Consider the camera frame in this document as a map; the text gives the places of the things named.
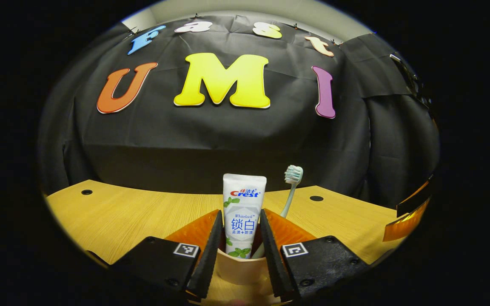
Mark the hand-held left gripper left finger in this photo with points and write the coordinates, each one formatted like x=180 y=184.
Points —
x=211 y=255

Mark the white toothpaste tube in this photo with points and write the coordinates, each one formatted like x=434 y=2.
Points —
x=245 y=199

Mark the beige cup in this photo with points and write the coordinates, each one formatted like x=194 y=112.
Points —
x=240 y=270

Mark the black backdrop cloth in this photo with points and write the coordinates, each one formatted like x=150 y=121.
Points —
x=228 y=136

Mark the white toothbrush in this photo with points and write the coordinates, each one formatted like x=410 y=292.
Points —
x=294 y=174

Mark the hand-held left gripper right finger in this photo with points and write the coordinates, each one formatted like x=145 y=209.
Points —
x=270 y=259

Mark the wooden desktop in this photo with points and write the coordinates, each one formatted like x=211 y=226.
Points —
x=121 y=212

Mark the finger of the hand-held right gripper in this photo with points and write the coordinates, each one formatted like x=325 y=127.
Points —
x=415 y=199

